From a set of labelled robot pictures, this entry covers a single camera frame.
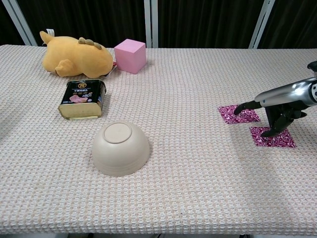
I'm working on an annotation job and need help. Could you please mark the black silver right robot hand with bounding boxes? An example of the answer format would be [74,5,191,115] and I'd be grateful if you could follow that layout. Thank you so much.
[233,76,313,138]

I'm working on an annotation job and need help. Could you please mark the black pleated curtain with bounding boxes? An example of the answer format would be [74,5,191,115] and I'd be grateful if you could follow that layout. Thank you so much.
[259,0,317,50]
[0,9,25,46]
[158,0,264,49]
[17,0,147,48]

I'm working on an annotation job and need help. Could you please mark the beige waffle tablecloth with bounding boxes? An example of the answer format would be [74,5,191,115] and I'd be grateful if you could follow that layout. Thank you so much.
[0,44,317,235]

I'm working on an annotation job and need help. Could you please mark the pink foam cube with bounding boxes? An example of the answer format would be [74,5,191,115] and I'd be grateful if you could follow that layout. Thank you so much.
[113,38,147,74]

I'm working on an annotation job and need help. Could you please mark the red white small packet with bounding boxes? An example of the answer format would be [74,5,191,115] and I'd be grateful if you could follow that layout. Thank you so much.
[108,59,118,75]

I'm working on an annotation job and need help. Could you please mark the beige upturned bowl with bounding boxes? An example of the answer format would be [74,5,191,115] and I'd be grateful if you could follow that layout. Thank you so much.
[91,120,151,177]

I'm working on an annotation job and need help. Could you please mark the black gold luncheon meat can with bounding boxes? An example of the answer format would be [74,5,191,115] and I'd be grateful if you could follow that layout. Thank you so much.
[58,78,107,120]

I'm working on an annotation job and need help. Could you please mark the yellow plush toy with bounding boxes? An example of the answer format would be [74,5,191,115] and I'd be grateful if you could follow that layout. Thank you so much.
[39,30,114,78]

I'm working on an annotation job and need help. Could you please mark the white frame post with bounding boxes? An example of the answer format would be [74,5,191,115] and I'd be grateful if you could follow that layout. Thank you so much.
[0,0,38,47]
[143,0,159,48]
[249,0,276,49]

